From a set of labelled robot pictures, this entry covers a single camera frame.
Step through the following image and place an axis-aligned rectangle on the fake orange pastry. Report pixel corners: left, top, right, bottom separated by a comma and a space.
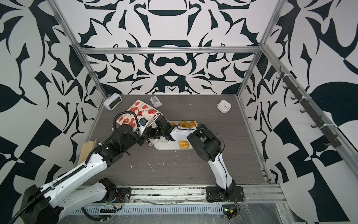
178, 141, 190, 150

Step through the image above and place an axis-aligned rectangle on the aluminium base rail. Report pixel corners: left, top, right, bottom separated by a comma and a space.
47, 184, 291, 216

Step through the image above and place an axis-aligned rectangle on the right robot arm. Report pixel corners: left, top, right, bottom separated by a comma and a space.
139, 115, 238, 202

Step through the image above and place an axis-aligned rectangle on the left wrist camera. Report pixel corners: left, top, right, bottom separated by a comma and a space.
139, 118, 148, 127

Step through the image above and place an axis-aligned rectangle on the small circuit board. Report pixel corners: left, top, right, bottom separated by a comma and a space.
223, 203, 240, 219

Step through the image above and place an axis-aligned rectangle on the white digital clock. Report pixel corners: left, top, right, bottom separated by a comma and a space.
103, 93, 122, 111

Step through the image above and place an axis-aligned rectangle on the long striped fake bread loaf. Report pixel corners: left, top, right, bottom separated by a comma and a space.
189, 121, 197, 128

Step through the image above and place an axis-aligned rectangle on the white round timer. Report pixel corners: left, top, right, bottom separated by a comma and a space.
217, 100, 232, 113

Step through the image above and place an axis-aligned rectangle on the wall hook rail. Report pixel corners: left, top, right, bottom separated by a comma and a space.
277, 67, 342, 148

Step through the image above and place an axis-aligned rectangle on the small grey white device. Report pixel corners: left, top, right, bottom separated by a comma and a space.
150, 96, 162, 108

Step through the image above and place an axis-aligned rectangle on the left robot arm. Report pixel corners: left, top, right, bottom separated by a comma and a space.
9, 125, 147, 224

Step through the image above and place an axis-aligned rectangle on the black corrugated cable conduit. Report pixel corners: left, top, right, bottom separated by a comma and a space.
7, 111, 140, 224

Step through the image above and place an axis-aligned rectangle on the beige foam pad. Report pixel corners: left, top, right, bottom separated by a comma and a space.
77, 141, 98, 165

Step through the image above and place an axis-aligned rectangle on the red white paper bag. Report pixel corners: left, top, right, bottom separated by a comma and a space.
113, 100, 164, 131

